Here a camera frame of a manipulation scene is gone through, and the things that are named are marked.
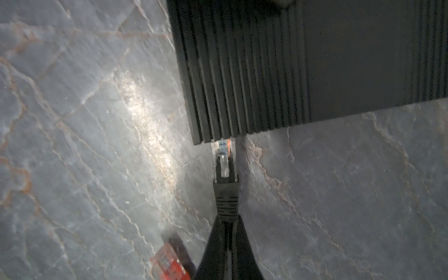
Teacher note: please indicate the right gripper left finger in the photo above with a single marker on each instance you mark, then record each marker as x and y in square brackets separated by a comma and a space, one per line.
[212, 265]

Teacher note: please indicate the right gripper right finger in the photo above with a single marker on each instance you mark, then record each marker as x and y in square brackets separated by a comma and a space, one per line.
[244, 265]

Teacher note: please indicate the black ribbed network switch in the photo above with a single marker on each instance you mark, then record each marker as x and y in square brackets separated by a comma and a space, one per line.
[253, 66]

